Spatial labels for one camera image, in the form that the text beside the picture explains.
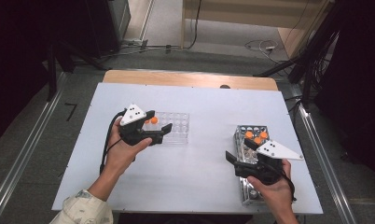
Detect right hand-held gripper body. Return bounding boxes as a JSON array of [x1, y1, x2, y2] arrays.
[[233, 139, 305, 187]]

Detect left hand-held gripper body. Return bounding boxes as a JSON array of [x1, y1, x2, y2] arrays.
[[118, 103, 165, 147]]

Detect clear plastic tube rack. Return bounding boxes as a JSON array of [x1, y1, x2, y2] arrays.
[[143, 111, 190, 146]]

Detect perforated metal tube rack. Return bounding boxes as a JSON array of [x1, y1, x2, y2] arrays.
[[233, 124, 271, 207]]

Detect person's left hand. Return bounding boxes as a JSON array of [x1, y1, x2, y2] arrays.
[[104, 118, 153, 179]]

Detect person's right hand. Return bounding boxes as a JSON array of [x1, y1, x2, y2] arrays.
[[246, 159, 297, 217]]

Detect wooden table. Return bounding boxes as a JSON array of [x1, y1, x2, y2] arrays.
[[102, 69, 279, 91]]

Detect white board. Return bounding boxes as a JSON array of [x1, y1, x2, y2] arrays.
[[50, 82, 324, 216]]

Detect grey power strip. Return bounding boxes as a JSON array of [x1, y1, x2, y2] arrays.
[[119, 37, 150, 51]]

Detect black tripod stand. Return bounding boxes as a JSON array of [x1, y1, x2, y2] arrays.
[[254, 0, 343, 109]]

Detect black cabinet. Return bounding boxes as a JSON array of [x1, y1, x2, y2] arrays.
[[82, 0, 132, 60]]

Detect black metal stand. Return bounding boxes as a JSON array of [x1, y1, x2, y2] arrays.
[[45, 40, 110, 103]]

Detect dark curtain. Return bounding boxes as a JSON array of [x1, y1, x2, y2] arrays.
[[0, 0, 90, 147], [312, 0, 375, 181]]

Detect light wooden furniture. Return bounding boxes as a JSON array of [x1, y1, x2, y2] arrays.
[[180, 0, 336, 60]]

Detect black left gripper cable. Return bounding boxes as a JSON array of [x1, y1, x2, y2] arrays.
[[99, 107, 128, 175]]

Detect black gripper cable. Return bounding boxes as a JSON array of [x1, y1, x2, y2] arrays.
[[263, 161, 299, 203], [99, 107, 128, 175]]

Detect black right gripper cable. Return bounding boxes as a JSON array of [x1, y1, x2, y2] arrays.
[[263, 161, 299, 203]]

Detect aluminium floor rail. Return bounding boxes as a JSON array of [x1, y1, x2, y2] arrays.
[[291, 85, 359, 224], [0, 72, 68, 224]]

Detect black floor cable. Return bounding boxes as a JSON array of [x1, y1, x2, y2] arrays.
[[175, 0, 203, 50]]

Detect white floor cable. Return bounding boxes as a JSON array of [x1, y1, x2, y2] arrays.
[[244, 38, 290, 65]]

